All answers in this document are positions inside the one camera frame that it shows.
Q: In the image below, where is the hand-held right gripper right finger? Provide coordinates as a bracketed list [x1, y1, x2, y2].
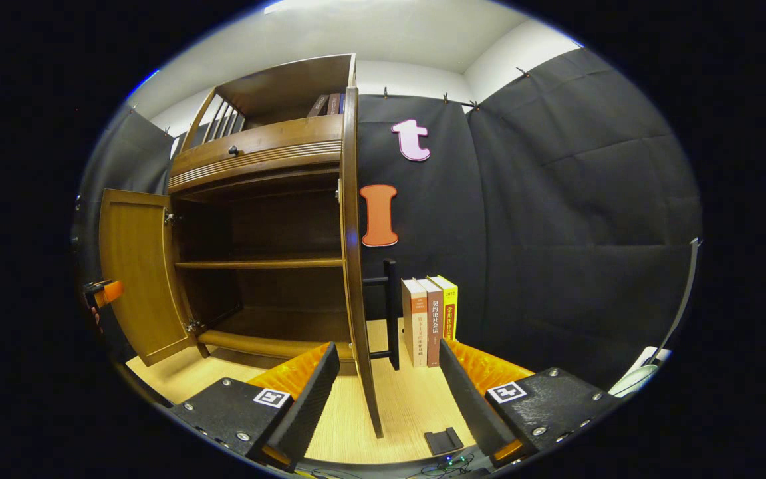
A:
[438, 337, 626, 466]

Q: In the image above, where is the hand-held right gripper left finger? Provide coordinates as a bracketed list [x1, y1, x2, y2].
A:
[170, 341, 342, 470]

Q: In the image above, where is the wooden shoe cabinet door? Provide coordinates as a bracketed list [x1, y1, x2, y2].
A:
[98, 188, 199, 367]
[338, 86, 400, 440]

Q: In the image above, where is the wooden double-door shoe cabinet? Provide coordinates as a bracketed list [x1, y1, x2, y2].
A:
[167, 53, 360, 363]

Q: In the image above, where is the small black stand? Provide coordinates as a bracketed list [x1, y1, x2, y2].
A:
[423, 427, 465, 457]

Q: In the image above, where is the brown spine book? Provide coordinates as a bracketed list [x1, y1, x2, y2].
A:
[416, 278, 445, 368]

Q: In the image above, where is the yellow book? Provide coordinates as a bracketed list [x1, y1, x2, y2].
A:
[428, 275, 459, 343]

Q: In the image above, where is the beige orange book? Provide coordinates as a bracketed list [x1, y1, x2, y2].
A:
[401, 278, 429, 368]

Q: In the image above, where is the white round object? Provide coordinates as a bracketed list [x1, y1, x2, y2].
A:
[608, 346, 673, 398]

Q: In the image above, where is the black backdrop cloth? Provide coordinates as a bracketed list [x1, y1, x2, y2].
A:
[74, 47, 703, 390]

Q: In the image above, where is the grey thin pole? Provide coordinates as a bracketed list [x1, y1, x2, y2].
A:
[656, 238, 701, 363]

